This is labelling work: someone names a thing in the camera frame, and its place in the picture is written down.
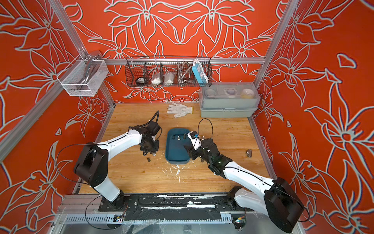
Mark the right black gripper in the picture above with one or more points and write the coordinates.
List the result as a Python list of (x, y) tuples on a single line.
[(192, 152)]

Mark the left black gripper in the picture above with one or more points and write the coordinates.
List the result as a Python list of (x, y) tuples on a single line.
[(155, 150)]

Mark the teal plastic storage box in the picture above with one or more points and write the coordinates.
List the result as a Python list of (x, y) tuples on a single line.
[(175, 152)]

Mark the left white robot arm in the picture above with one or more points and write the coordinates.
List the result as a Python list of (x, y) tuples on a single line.
[(93, 163)]

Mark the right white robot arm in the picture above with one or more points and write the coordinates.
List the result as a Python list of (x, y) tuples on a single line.
[(274, 198)]

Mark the grey lidded storage container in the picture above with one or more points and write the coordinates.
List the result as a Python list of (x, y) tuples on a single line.
[(228, 100)]

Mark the white knit glove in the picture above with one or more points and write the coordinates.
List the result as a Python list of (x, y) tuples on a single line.
[(179, 110)]

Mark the black item in basket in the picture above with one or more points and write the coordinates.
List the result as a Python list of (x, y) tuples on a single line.
[(141, 81)]

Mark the white bag in basket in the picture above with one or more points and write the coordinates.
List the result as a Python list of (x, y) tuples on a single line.
[(169, 79), (156, 79)]

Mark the metal tongs in basket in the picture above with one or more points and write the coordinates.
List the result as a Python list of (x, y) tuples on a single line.
[(184, 72)]

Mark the metal tool in clear bin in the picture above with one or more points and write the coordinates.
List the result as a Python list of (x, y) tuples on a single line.
[(90, 58)]

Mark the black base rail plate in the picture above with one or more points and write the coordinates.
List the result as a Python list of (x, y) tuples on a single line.
[(174, 207)]

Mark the black wire wall basket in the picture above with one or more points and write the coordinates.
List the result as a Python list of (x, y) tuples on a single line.
[(146, 67)]

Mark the clear plastic wall bin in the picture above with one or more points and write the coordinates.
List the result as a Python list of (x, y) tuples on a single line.
[(71, 79)]

